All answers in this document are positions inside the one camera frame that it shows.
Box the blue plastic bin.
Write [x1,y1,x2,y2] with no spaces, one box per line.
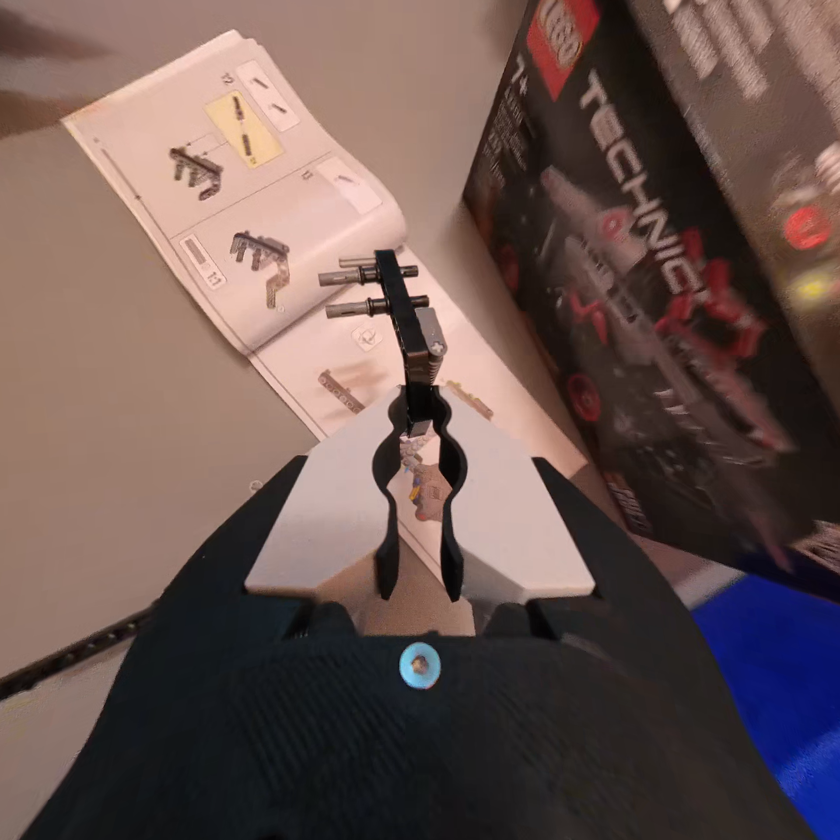
[692,571,840,840]

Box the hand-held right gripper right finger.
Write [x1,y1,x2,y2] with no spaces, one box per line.
[427,386,595,605]

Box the black toy beam with pins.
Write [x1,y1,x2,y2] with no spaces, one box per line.
[318,249,451,438]

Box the black perforated strip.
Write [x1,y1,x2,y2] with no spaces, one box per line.
[0,600,161,700]

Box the white instruction booklet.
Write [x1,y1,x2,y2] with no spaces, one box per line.
[62,29,588,585]

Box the black toy set box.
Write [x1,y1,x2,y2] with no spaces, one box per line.
[462,0,840,601]

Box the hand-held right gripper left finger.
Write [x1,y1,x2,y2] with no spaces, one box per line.
[245,386,404,601]

